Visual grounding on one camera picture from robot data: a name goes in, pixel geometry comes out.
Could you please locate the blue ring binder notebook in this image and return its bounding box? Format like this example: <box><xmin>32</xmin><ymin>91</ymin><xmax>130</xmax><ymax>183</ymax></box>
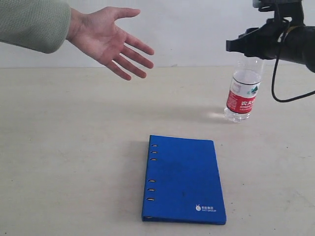
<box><xmin>141</xmin><ymin>135</ymin><xmax>227</xmax><ymax>225</ymax></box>

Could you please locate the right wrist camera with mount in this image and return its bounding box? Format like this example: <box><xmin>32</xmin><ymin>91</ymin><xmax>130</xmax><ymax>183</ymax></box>
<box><xmin>252</xmin><ymin>0</ymin><xmax>304</xmax><ymax>25</ymax></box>

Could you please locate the person's open bare hand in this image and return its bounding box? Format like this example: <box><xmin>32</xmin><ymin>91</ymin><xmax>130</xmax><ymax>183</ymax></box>
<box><xmin>66</xmin><ymin>6</ymin><xmax>155</xmax><ymax>81</ymax></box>

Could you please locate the green knit sleeve forearm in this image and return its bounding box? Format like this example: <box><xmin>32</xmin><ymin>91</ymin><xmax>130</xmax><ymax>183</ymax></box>
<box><xmin>0</xmin><ymin>0</ymin><xmax>71</xmax><ymax>54</ymax></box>

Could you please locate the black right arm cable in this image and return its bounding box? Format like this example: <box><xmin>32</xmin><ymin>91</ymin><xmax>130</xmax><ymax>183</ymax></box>
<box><xmin>271</xmin><ymin>2</ymin><xmax>315</xmax><ymax>103</ymax></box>

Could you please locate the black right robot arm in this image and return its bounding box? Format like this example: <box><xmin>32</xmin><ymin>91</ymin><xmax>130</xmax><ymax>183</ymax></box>
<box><xmin>226</xmin><ymin>19</ymin><xmax>315</xmax><ymax>72</ymax></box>

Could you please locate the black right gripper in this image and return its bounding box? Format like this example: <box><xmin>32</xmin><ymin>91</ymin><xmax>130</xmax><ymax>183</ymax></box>
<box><xmin>225</xmin><ymin>19</ymin><xmax>293</xmax><ymax>60</ymax></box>

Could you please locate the clear water bottle red label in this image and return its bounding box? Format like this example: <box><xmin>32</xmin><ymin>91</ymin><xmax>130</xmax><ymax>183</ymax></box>
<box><xmin>224</xmin><ymin>57</ymin><xmax>264</xmax><ymax>123</ymax></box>

